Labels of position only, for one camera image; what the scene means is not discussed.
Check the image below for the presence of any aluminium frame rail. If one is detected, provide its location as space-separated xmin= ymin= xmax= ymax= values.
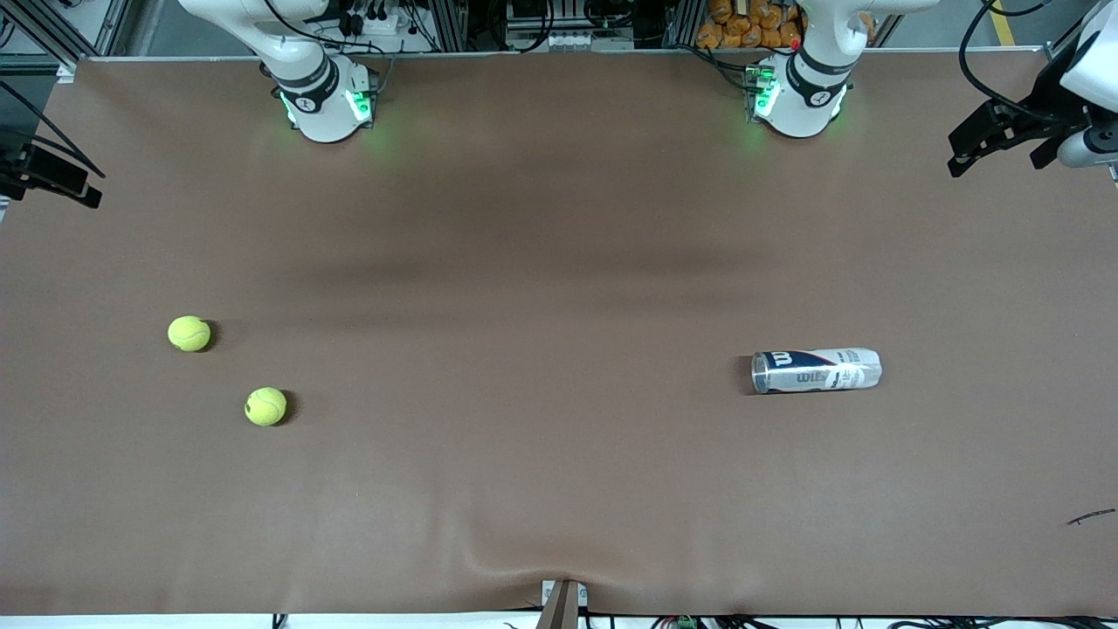
xmin=0 ymin=0 xmax=132 ymax=75

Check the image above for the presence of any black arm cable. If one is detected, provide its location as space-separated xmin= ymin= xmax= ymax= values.
xmin=0 ymin=79 xmax=107 ymax=180
xmin=958 ymin=0 xmax=1062 ymax=125

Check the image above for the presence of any white power strip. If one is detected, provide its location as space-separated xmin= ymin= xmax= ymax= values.
xmin=336 ymin=0 xmax=398 ymax=38

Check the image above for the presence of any bag of orange items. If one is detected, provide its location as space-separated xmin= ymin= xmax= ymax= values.
xmin=696 ymin=0 xmax=804 ymax=49

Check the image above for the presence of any aluminium frame post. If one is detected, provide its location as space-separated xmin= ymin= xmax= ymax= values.
xmin=664 ymin=0 xmax=700 ymax=49
xmin=419 ymin=0 xmax=473 ymax=53

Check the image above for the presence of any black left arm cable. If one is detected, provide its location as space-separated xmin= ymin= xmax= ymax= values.
xmin=958 ymin=0 xmax=1062 ymax=125

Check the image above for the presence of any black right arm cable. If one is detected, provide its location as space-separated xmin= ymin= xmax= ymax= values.
xmin=0 ymin=79 xmax=107 ymax=180

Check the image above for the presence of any brown table cover sheet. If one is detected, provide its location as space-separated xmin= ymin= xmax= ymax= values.
xmin=0 ymin=48 xmax=1118 ymax=617

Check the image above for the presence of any white blue tennis ball can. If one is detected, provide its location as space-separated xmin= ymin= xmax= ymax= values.
xmin=751 ymin=348 xmax=883 ymax=395

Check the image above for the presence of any electronics box with connectors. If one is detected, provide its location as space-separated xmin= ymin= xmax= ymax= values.
xmin=505 ymin=0 xmax=637 ymax=52

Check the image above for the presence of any brown post with white bracket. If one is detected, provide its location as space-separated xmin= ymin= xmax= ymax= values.
xmin=537 ymin=578 xmax=589 ymax=629

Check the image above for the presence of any printed yellow tennis ball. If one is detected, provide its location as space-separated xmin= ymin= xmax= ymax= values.
xmin=245 ymin=387 xmax=288 ymax=427

